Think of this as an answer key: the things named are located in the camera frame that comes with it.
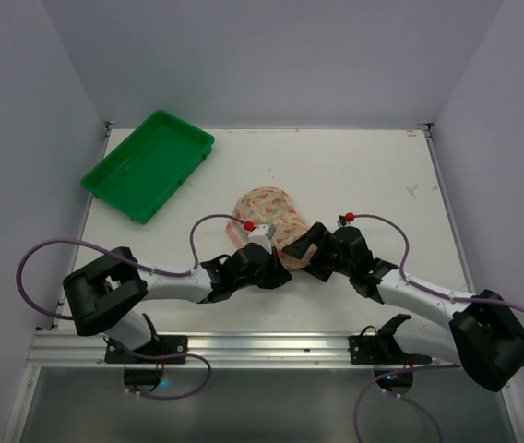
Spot floral mesh laundry bag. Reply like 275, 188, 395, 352
232, 186, 317, 271

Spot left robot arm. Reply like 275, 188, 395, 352
63, 243, 292, 351

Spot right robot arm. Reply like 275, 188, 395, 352
282, 222, 524, 391

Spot green plastic tray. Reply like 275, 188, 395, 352
81, 110, 215, 224

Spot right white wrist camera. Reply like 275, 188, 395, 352
337, 212, 355, 228

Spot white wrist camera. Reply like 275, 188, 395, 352
337, 212, 355, 228
248, 223, 276, 253

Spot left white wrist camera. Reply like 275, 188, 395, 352
248, 223, 276, 253

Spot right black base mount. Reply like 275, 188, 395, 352
348, 324, 432, 366

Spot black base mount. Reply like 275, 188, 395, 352
348, 324, 432, 366
104, 334, 188, 365

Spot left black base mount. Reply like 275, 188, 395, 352
104, 334, 188, 365

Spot aluminium mounting rail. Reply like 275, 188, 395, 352
26, 332, 461, 370

